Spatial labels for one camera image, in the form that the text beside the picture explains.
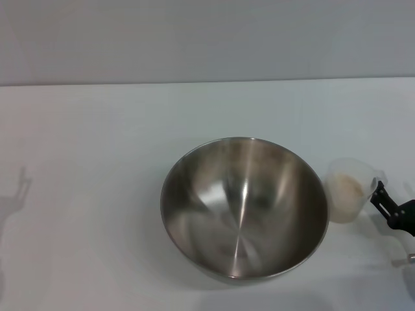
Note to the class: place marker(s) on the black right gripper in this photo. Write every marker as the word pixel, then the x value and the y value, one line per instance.
pixel 408 218

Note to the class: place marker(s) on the white uncooked rice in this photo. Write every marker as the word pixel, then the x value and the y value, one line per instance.
pixel 343 194

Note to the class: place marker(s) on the clear plastic measuring cup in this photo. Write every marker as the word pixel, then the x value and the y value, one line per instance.
pixel 356 168

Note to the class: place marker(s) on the stainless steel mixing bowl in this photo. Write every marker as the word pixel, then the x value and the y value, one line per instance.
pixel 243 210

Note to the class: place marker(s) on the small silver metal stud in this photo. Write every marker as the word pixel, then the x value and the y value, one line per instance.
pixel 411 258

